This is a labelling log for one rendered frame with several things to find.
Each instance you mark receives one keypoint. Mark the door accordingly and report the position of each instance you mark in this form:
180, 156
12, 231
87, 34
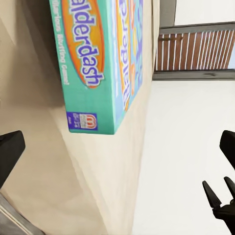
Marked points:
201, 52

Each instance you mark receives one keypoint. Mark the board game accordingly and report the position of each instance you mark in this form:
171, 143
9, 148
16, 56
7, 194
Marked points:
99, 49

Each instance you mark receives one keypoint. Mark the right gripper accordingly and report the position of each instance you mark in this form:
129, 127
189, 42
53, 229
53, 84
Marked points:
227, 212

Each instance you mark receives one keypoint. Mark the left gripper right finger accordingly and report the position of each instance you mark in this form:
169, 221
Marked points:
227, 146

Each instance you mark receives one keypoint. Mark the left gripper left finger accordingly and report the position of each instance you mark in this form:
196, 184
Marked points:
12, 146

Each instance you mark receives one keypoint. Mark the bed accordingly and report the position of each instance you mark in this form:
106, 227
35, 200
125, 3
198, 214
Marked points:
67, 183

